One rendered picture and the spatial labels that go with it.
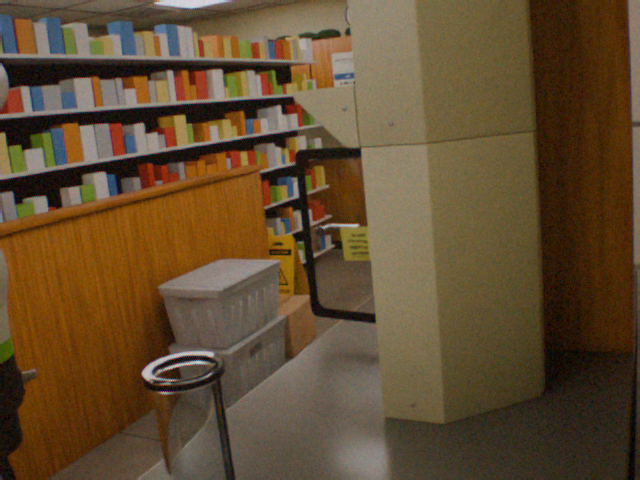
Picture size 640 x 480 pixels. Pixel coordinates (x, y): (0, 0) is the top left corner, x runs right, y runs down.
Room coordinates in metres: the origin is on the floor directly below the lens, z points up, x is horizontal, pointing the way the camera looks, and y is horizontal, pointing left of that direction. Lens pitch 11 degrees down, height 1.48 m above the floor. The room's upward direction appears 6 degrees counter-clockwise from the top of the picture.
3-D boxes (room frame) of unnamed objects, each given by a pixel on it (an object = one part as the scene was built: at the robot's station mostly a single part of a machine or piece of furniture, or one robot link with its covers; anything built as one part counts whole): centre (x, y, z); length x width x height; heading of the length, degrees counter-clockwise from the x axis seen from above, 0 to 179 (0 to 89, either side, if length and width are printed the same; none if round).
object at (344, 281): (1.43, -0.06, 1.19); 0.30 x 0.01 x 0.40; 55
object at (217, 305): (3.43, 0.61, 0.49); 0.60 x 0.42 x 0.33; 153
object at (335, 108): (1.22, -0.08, 1.46); 0.32 x 0.11 x 0.10; 153
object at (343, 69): (1.18, -0.06, 1.54); 0.05 x 0.05 x 0.06; 82
